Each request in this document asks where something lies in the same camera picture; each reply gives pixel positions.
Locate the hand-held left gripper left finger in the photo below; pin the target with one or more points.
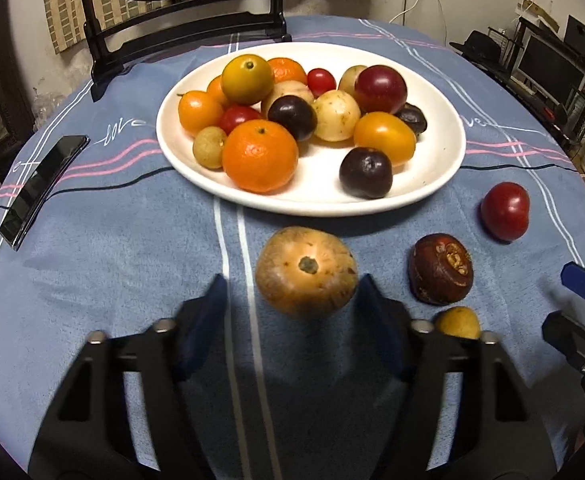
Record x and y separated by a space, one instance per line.
207 320

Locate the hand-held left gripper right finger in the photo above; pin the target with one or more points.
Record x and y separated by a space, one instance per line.
377 320

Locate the large orange mandarin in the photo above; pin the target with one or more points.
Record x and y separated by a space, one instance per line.
260 156

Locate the checked beige curtain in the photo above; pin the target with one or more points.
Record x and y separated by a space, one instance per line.
60 10

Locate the dark purple mangosteen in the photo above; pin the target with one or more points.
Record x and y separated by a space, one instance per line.
415 119

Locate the black speaker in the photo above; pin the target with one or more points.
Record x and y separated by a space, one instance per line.
581 35

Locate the white oval plate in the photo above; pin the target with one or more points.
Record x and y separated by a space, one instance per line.
432 160

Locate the brown potato-like fruit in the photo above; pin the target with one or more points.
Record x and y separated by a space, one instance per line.
292 91

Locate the spotted tan brown fruit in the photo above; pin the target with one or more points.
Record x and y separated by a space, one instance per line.
306 271

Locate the black smartphone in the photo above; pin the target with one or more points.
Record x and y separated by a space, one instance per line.
42 190

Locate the yellow-orange mandarin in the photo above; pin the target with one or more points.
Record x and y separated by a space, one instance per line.
385 137

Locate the small yellow round fruit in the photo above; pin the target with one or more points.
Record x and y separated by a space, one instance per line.
457 322
210 146

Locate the blue striped tablecloth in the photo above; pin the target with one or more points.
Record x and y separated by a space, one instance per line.
122 260

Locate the clear plastic bags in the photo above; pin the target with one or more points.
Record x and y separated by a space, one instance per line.
52 105

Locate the small orange mandarin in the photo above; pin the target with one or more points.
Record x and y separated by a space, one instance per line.
200 111

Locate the small red cherry tomato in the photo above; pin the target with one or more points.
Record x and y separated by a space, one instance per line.
321 81

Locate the black hat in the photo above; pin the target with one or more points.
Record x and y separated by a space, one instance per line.
477 47

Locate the reddish brown mangosteen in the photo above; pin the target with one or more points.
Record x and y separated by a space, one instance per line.
441 269

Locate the round goldfish table screen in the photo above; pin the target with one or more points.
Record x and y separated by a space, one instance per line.
172 22

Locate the black computer desk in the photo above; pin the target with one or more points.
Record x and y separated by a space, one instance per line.
527 105

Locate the black computer monitor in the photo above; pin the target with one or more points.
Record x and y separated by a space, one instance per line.
549 70

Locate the pale yellow round fruit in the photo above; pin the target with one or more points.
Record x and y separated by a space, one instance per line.
336 115

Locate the yellow flat box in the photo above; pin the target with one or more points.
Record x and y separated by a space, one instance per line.
537 12

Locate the dark purple plum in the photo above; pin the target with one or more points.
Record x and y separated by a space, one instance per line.
366 172
292 117

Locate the yellow-green mandarin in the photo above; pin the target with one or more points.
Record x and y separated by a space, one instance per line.
248 79

